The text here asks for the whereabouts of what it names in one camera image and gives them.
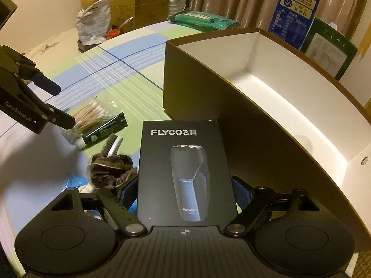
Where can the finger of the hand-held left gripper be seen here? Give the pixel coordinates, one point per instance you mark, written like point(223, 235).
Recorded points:
point(46, 85)
point(62, 120)

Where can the white plastic bag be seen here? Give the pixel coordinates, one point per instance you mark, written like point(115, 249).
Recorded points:
point(92, 20)

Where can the small dark box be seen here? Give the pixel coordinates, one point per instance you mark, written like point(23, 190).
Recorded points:
point(87, 46)

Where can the desktop with checked tablecloth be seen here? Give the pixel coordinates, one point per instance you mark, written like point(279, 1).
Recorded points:
point(130, 72)

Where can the green box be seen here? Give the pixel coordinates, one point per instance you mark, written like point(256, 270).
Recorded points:
point(327, 46)

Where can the green wet wipes pack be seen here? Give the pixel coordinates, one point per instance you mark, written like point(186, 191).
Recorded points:
point(203, 20)

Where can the brown cardboard box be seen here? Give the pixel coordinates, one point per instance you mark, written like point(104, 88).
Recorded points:
point(185, 87)

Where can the black shaver box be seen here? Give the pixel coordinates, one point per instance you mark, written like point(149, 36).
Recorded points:
point(185, 165)

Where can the blue carton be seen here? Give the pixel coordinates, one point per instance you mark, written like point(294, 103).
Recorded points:
point(292, 11)

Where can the brown velvet scrunchie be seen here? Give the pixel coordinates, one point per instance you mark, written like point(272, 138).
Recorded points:
point(110, 170)

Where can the dark green tube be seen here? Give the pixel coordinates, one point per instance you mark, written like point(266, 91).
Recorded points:
point(107, 127)

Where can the orange small item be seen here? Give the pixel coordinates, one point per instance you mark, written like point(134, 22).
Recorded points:
point(112, 34)

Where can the clear plastic wrapper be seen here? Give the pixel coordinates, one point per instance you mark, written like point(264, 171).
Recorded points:
point(89, 115)

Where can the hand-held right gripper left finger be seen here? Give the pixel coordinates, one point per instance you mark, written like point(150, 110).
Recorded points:
point(129, 192)

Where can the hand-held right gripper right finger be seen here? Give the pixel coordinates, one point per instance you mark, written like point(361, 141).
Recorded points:
point(240, 192)

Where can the open corrugated cardboard box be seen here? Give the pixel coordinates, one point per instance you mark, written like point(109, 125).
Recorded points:
point(150, 3)

